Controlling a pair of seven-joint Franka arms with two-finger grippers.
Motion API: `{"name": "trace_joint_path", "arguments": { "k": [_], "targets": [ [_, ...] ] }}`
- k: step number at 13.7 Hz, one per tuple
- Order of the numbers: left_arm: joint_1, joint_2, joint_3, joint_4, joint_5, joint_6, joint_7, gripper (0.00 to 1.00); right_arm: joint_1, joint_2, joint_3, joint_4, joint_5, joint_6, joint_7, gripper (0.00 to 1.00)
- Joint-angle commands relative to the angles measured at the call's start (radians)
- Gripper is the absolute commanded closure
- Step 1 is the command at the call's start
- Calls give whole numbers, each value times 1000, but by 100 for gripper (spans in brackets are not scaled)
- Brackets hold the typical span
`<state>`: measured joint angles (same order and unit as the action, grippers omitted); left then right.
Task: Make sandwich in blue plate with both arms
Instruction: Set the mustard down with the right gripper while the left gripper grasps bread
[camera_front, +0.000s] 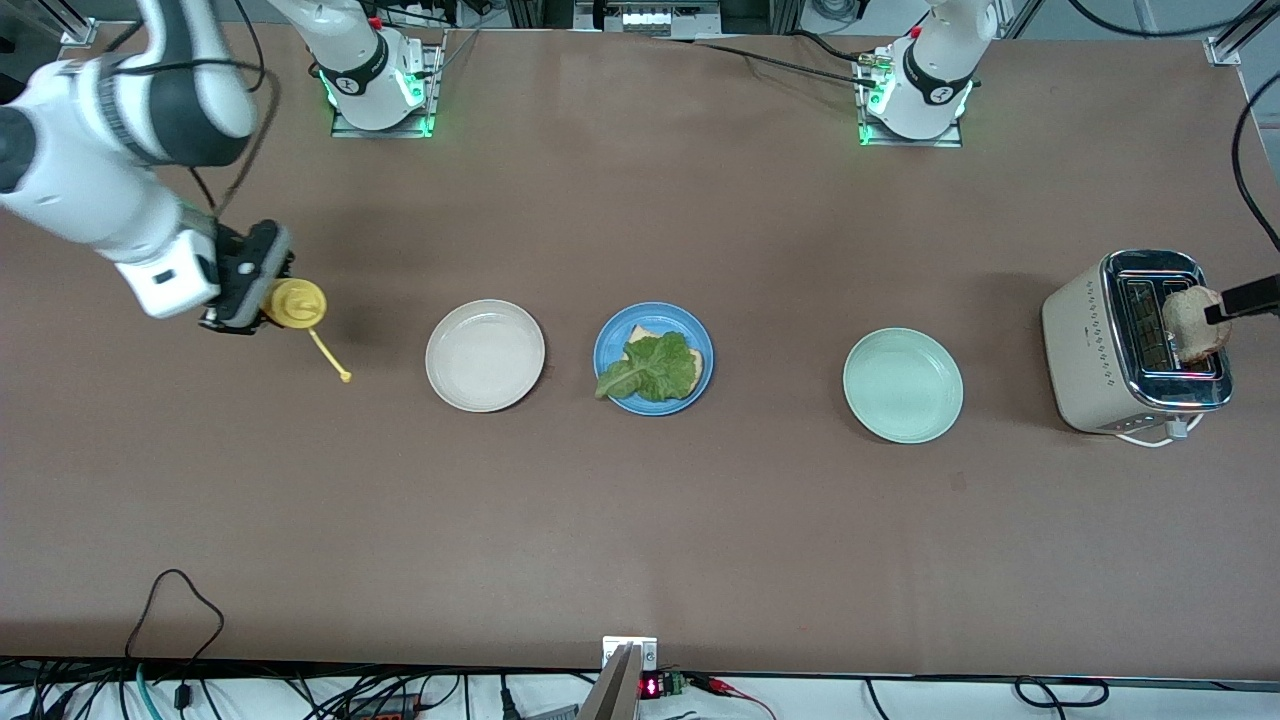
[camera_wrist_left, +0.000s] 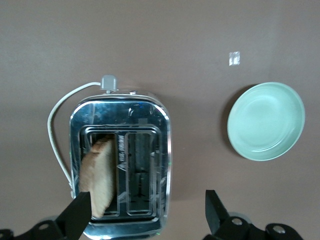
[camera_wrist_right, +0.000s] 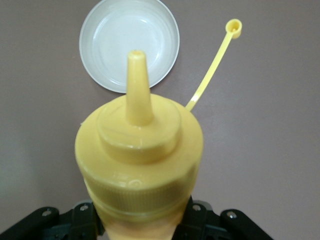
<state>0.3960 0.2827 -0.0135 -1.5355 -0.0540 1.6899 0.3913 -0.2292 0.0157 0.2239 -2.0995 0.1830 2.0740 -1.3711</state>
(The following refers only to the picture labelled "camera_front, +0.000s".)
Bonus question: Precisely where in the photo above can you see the yellow squeeze bottle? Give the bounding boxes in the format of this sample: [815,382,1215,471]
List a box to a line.
[261,277,354,385]

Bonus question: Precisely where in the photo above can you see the brown toast slice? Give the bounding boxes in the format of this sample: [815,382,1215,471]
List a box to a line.
[1162,286,1232,365]
[625,323,705,397]

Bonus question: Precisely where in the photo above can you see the green lettuce leaf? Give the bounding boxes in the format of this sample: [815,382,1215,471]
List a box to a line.
[595,331,699,404]

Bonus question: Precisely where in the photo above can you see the beige round plate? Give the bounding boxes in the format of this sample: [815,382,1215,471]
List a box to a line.
[425,299,547,413]

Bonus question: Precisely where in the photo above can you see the blue round plate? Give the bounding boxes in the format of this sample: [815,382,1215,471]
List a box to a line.
[593,302,715,416]

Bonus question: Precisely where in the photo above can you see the pale green round plate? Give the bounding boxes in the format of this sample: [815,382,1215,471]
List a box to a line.
[842,328,965,444]

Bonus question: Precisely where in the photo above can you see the beige chrome toaster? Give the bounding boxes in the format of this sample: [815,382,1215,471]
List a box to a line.
[1042,249,1234,436]

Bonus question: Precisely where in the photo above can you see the aluminium corner profile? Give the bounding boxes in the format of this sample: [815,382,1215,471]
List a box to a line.
[1204,0,1280,67]

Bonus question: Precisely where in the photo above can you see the grey electronics box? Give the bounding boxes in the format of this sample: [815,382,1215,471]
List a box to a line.
[574,0,723,38]

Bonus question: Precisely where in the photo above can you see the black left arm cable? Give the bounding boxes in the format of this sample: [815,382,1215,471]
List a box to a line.
[1068,0,1280,253]

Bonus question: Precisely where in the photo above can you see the white toaster cord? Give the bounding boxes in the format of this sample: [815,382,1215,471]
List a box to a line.
[1114,416,1203,448]

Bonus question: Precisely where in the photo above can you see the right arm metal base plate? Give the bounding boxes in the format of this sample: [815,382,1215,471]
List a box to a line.
[331,30,447,139]

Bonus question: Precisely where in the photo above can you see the thin black looped cable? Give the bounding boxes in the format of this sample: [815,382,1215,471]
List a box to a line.
[124,569,226,663]

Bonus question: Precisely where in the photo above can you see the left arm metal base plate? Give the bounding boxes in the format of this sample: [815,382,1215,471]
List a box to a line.
[857,48,965,149]

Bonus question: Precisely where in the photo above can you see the black coiled floor cable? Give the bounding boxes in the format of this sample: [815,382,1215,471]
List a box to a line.
[1014,676,1110,709]

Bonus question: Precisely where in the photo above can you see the black cable across table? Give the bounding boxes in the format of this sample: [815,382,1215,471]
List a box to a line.
[640,30,886,89]

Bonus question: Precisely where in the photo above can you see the grey metal camera bracket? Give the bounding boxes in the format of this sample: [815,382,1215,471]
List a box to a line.
[578,636,659,720]

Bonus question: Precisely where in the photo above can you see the red clip lead wire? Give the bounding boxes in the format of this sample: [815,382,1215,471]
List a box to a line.
[688,674,778,720]

